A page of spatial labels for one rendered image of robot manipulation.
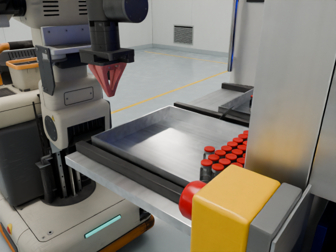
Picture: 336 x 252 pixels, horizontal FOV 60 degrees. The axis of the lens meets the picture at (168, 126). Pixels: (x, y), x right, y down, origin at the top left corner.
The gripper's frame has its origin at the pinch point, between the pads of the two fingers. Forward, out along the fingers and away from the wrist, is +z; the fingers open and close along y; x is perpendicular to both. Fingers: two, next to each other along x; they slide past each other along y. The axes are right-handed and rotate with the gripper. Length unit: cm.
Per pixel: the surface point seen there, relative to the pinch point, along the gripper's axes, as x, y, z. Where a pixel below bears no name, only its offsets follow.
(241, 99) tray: 41.3, 10.3, 10.1
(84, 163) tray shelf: -10.1, 2.1, 12.0
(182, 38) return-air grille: 537, -392, 62
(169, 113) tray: 19.7, -0.3, 10.7
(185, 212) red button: -19.5, 34.8, 1.3
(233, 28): 80, -14, -7
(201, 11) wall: 540, -342, 2
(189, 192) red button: -18.7, 34.6, -0.4
